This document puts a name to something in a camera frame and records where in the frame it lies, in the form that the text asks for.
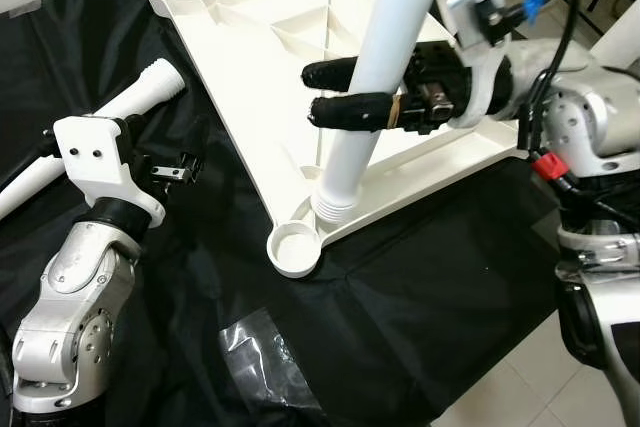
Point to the white plastic table top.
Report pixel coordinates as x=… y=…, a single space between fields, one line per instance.
x=250 y=27

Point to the black table cloth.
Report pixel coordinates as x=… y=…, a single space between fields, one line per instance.
x=420 y=307

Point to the white plastic table leg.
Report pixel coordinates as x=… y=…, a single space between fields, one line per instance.
x=130 y=97
x=385 y=77
x=620 y=37

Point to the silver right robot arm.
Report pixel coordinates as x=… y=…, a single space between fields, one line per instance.
x=590 y=117

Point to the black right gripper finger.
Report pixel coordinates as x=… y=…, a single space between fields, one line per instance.
x=350 y=112
x=330 y=73

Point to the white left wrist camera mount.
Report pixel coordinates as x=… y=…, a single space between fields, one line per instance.
x=100 y=157

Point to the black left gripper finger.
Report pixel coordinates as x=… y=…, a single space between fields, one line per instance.
x=134 y=131
x=197 y=139

